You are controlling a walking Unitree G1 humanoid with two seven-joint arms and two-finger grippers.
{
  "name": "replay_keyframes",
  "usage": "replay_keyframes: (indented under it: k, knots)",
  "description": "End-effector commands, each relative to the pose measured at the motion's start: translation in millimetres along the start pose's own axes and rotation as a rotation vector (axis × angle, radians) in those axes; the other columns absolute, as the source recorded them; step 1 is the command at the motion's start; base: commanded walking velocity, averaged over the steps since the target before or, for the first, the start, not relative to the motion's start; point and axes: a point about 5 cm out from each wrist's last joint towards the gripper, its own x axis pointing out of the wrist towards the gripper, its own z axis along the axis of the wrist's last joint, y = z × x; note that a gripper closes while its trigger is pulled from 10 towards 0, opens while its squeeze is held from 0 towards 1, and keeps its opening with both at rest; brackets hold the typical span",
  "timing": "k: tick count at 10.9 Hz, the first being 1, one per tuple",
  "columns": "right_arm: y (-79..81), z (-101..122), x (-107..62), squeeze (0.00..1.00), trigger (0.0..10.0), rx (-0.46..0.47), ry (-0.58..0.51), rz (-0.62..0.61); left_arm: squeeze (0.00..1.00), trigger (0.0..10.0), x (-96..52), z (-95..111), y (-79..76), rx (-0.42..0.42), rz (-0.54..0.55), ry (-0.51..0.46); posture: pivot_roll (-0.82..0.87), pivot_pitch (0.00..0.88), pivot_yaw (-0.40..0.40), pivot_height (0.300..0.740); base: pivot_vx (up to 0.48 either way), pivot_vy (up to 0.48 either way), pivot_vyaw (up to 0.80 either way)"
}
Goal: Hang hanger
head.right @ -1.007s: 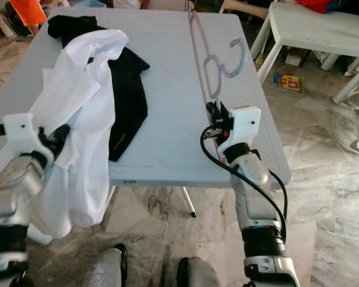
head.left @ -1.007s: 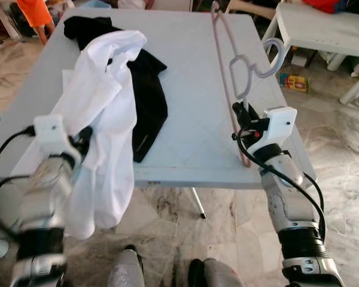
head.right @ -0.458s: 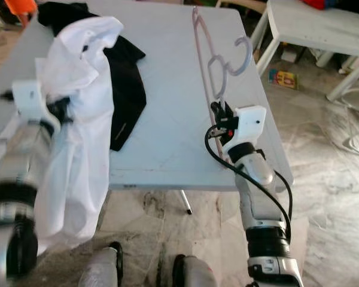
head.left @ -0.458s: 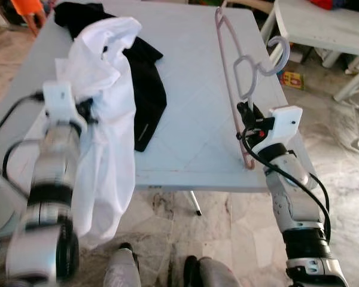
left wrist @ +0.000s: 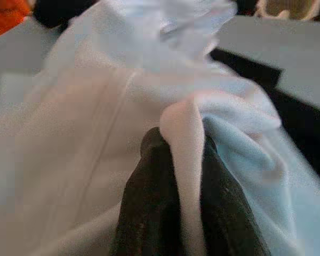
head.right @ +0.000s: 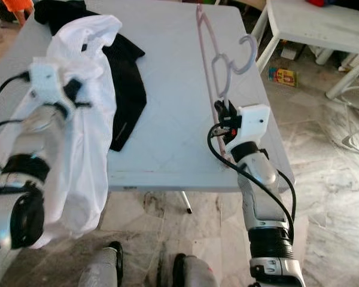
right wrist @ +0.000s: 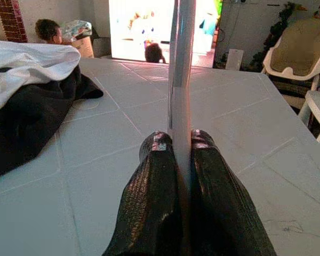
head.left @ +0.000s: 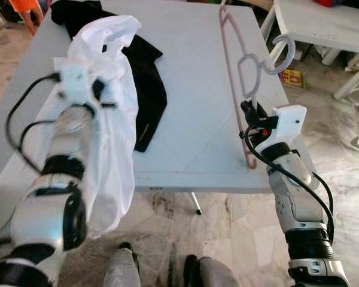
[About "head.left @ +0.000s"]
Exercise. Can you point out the orange cloth item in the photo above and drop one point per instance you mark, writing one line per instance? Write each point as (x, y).
(24, 6)

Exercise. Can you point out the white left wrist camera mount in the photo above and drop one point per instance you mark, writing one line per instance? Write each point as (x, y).
(76, 81)

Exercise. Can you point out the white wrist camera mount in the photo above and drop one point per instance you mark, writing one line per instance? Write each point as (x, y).
(287, 122)
(76, 81)

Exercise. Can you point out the silver robot right leg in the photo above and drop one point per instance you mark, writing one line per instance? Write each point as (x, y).
(212, 272)

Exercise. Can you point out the silver robot leg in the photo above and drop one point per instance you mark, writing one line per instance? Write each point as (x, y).
(212, 272)
(122, 269)

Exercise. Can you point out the silver robot left leg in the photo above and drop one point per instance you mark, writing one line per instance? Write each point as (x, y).
(122, 269)

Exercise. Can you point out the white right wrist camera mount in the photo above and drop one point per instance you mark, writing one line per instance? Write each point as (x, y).
(287, 122)

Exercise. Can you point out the white shirt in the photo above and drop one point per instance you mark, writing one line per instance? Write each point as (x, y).
(107, 149)

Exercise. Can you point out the small colourful box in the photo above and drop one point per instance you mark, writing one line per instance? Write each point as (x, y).
(293, 78)

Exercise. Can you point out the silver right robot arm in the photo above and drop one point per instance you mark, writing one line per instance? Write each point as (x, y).
(293, 203)

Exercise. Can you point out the black garment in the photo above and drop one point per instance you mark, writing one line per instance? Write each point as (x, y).
(146, 89)

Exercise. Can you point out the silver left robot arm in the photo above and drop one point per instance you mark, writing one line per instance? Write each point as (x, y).
(42, 221)

